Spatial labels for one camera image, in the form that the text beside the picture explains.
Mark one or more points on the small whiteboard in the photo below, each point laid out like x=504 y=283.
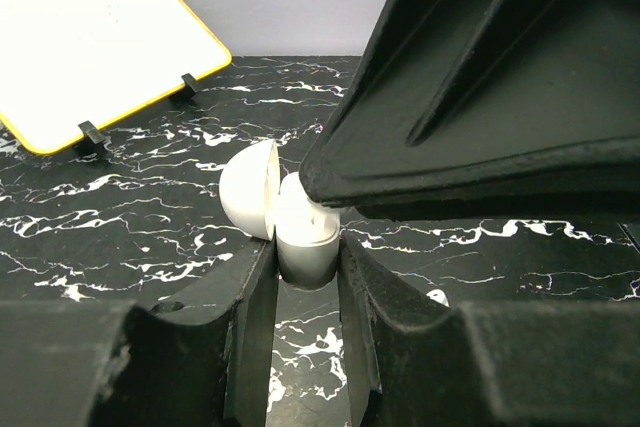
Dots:
x=71 y=65

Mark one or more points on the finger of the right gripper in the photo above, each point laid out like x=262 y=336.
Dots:
x=488 y=109

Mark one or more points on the white round disc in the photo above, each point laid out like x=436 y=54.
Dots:
x=249 y=192

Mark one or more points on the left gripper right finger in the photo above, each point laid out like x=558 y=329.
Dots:
x=412 y=361

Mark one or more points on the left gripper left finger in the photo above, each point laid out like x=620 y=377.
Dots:
x=201 y=357

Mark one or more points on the white earbud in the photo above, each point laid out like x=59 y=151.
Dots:
x=438 y=296
x=296 y=206

